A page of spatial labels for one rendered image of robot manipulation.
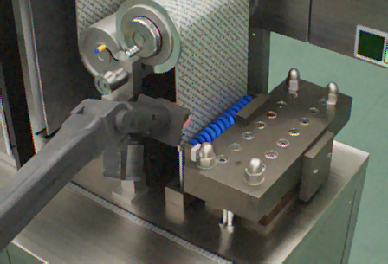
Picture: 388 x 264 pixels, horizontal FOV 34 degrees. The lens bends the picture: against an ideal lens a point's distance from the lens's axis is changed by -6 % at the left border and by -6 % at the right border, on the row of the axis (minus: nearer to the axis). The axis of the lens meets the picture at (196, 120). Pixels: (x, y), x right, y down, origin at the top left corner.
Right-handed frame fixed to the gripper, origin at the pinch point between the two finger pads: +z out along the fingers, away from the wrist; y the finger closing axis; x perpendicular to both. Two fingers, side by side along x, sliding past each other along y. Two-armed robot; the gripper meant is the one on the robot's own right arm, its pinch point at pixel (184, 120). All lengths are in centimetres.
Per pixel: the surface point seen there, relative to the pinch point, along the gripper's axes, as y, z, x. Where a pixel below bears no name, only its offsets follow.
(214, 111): 0.2, 9.6, 2.1
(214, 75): 0.2, 5.6, 9.1
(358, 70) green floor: -48, 247, 16
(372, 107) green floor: -26, 220, 1
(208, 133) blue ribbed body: 2.5, 5.5, -1.7
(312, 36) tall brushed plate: 10.5, 22.6, 22.0
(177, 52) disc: 0.7, -9.9, 12.2
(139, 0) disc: -7.1, -13.9, 19.2
